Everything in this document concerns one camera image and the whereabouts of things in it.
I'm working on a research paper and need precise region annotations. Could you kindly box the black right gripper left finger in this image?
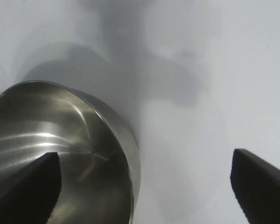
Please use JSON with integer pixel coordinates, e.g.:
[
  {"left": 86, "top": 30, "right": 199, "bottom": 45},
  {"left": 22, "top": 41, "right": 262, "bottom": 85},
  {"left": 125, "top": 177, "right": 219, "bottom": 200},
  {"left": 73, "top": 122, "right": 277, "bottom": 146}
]
[{"left": 0, "top": 151, "right": 62, "bottom": 224}]

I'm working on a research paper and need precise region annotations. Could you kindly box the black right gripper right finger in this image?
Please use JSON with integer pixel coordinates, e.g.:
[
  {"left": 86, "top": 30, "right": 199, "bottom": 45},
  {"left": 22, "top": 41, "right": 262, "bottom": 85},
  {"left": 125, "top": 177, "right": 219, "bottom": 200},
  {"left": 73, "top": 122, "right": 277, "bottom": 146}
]
[{"left": 230, "top": 148, "right": 280, "bottom": 224}]

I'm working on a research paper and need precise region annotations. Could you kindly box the stainless steel mixing bowl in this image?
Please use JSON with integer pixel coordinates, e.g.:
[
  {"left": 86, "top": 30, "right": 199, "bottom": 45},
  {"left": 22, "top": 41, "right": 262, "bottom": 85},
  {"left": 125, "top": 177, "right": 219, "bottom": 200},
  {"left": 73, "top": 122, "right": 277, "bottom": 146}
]
[{"left": 0, "top": 80, "right": 142, "bottom": 224}]

